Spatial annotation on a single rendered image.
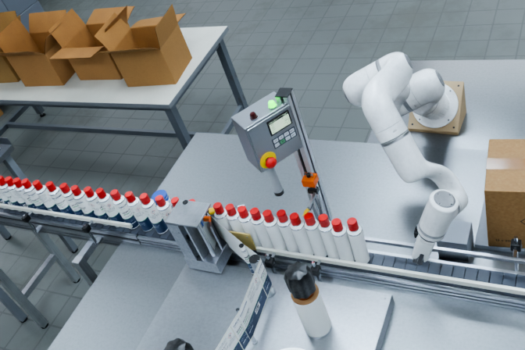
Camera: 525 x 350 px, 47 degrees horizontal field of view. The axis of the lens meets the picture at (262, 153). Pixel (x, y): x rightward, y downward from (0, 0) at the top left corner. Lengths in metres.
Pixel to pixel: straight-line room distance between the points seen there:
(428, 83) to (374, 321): 0.84
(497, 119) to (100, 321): 1.77
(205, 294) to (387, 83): 1.00
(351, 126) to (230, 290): 2.11
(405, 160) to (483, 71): 1.25
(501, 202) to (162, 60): 2.14
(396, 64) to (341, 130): 2.25
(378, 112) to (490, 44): 2.93
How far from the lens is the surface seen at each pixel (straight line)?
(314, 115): 4.28
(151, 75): 3.64
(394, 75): 1.85
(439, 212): 1.80
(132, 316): 2.41
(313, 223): 2.08
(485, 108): 2.76
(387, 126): 1.76
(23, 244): 4.44
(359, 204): 2.42
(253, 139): 1.88
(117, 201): 2.54
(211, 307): 2.22
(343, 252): 2.11
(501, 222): 2.11
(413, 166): 1.79
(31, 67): 4.22
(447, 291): 2.08
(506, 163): 2.08
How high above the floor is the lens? 2.57
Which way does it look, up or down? 39 degrees down
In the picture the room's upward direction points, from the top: 21 degrees counter-clockwise
